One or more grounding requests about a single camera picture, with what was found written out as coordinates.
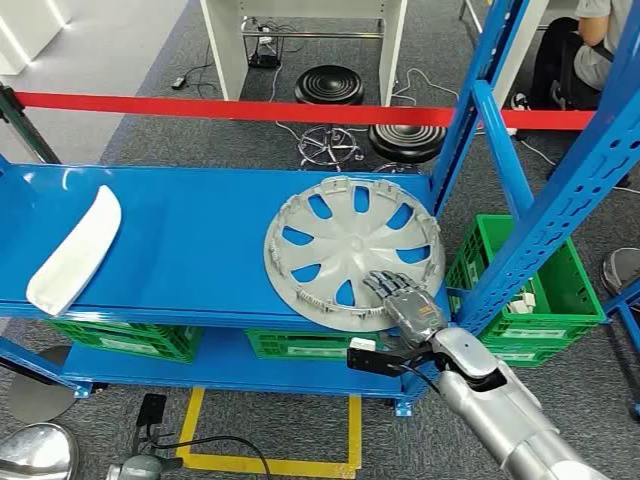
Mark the black round stool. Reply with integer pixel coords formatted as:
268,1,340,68
368,123,448,175
294,64,365,172

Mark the white desk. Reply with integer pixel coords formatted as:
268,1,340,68
199,0,408,107

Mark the chrome dome barrier base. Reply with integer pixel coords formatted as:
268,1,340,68
0,422,80,480

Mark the blue metal shelf rack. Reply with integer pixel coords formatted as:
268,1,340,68
0,0,640,420

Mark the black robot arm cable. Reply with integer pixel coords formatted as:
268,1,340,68
149,434,272,480

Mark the red barrier belt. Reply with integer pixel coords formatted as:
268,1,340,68
14,91,596,132

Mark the chrome round base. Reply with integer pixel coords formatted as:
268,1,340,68
601,248,640,299

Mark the white curved plastic part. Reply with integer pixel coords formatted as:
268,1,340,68
26,184,122,317

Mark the black box under desk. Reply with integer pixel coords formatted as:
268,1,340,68
248,36,282,70

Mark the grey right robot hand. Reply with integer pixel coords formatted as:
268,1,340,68
362,270,448,348

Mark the black post with flat base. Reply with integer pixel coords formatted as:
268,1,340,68
0,344,77,425

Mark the blue metal frame with casters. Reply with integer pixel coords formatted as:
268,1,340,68
602,278,640,425

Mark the dark barrier post with belt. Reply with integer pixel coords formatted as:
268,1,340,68
0,82,61,166

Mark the grey plastic wheel cover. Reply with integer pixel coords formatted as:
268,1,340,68
263,175,447,334

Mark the person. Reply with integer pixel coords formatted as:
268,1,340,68
510,0,633,112

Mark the green plastic crate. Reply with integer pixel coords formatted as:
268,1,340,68
47,319,204,364
487,341,566,368
445,213,608,347
245,329,401,362

